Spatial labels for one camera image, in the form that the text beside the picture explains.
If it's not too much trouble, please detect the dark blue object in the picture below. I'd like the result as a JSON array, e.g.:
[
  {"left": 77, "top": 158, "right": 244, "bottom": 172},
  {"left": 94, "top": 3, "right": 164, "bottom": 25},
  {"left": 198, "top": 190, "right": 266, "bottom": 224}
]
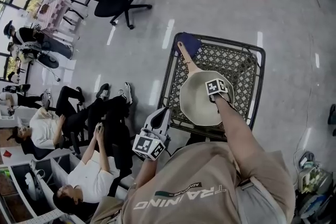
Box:
[{"left": 327, "top": 103, "right": 336, "bottom": 137}]

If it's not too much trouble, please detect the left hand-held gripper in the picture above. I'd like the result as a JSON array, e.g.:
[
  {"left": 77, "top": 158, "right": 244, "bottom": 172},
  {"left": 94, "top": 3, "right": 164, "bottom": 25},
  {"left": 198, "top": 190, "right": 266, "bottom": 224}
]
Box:
[{"left": 132, "top": 106, "right": 172, "bottom": 161}]

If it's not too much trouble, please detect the dark blue scrubbing sponge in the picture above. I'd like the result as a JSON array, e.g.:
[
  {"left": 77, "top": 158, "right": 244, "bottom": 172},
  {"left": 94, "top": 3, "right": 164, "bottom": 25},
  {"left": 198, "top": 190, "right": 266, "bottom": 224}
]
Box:
[{"left": 175, "top": 31, "right": 202, "bottom": 59}]

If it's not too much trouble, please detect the person's right forearm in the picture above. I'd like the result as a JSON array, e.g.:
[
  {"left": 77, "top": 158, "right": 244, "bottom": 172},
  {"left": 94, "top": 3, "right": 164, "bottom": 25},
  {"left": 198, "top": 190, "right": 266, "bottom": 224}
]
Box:
[{"left": 209, "top": 93, "right": 251, "bottom": 141}]

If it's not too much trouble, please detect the white cable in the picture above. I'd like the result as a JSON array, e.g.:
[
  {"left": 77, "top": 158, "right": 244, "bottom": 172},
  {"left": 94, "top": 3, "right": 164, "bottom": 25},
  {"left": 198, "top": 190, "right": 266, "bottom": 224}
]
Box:
[{"left": 292, "top": 125, "right": 313, "bottom": 184}]

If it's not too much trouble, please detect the grey shoulder bag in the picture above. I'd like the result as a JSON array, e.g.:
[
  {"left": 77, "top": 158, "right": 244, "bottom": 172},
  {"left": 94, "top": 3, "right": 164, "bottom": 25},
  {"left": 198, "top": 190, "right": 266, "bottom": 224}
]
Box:
[{"left": 236, "top": 178, "right": 288, "bottom": 224}]

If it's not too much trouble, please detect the person's beige t-shirt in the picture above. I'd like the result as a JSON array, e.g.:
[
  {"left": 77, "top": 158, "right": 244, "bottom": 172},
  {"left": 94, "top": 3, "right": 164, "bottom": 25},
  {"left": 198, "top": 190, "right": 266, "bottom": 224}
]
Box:
[{"left": 90, "top": 123, "right": 296, "bottom": 224}]

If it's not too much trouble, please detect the beige frying pan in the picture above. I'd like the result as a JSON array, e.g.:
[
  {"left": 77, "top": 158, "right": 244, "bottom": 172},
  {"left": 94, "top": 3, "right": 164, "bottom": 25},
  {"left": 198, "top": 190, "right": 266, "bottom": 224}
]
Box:
[{"left": 176, "top": 40, "right": 236, "bottom": 127}]

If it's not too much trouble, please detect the person's left forearm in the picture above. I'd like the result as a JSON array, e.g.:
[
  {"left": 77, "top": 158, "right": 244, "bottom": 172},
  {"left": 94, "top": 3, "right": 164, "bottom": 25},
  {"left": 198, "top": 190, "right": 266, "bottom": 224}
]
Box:
[{"left": 132, "top": 157, "right": 160, "bottom": 189}]

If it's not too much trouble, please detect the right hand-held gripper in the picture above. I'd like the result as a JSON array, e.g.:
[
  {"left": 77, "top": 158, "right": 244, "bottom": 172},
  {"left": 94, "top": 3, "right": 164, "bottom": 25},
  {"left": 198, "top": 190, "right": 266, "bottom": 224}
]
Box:
[{"left": 205, "top": 78, "right": 235, "bottom": 106}]

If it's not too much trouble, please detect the white and black armchair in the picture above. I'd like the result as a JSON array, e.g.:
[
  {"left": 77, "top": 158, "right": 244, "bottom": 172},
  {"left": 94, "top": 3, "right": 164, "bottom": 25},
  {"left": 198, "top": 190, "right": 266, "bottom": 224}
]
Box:
[{"left": 62, "top": 0, "right": 96, "bottom": 27}]

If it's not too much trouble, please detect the table with pink checked cloth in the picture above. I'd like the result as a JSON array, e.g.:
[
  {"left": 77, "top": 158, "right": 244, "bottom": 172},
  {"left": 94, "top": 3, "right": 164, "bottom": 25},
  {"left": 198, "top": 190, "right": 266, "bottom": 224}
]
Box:
[{"left": 36, "top": 0, "right": 73, "bottom": 35}]

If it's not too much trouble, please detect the black metal lattice table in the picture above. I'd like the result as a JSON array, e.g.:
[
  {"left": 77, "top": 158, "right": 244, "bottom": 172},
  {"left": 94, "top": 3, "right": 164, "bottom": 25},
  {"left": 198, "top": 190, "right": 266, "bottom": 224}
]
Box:
[{"left": 156, "top": 31, "right": 266, "bottom": 142}]

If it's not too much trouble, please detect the white shelf unit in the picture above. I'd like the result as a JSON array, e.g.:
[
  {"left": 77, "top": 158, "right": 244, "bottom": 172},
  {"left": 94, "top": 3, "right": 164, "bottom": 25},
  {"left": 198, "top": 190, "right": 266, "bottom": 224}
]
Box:
[{"left": 0, "top": 152, "right": 85, "bottom": 224}]

